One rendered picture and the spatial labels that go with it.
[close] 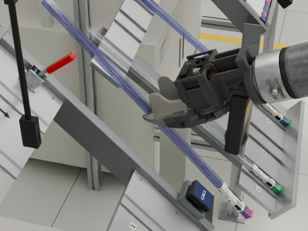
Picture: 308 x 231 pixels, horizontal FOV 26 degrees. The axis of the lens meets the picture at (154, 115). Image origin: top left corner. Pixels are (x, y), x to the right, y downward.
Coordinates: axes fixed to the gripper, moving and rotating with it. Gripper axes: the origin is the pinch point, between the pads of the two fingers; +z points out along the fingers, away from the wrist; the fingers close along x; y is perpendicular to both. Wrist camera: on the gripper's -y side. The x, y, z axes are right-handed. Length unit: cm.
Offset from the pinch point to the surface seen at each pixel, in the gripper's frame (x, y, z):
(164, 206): -0.5, -20.0, 8.9
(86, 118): -2.3, 1.0, 14.6
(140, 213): 5.2, -16.0, 9.7
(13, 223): 0, -19, 47
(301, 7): -226, -98, 50
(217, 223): -68, -91, 50
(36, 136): 23.0, 15.3, 0.8
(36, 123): 22.5, 16.8, 0.1
